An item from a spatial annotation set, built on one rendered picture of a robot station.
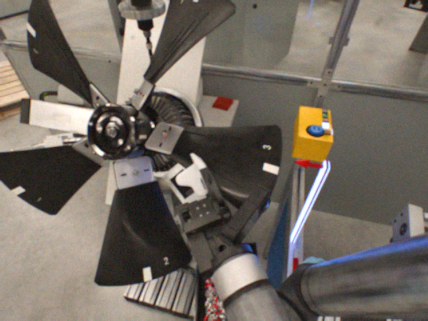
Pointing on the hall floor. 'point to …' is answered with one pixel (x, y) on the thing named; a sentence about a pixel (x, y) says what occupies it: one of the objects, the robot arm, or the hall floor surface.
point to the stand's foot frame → (167, 291)
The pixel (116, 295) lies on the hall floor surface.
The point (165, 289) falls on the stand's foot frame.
